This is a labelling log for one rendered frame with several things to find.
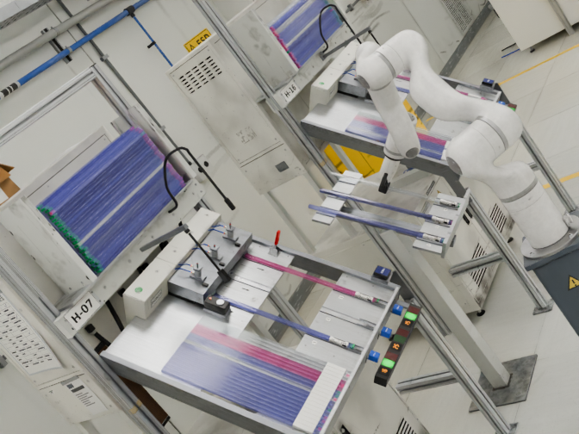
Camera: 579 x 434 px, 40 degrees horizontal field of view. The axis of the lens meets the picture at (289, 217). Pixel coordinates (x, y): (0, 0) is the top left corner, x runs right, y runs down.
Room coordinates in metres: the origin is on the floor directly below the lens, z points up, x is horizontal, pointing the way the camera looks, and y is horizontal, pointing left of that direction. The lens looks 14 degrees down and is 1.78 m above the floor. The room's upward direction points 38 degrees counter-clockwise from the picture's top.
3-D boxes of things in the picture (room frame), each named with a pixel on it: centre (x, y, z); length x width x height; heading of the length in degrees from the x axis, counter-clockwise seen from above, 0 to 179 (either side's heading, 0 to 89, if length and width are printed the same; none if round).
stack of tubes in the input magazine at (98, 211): (2.58, 0.43, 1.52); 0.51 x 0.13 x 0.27; 137
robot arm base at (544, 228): (2.09, -0.57, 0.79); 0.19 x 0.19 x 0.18
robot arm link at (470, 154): (2.09, -0.53, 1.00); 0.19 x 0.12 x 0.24; 97
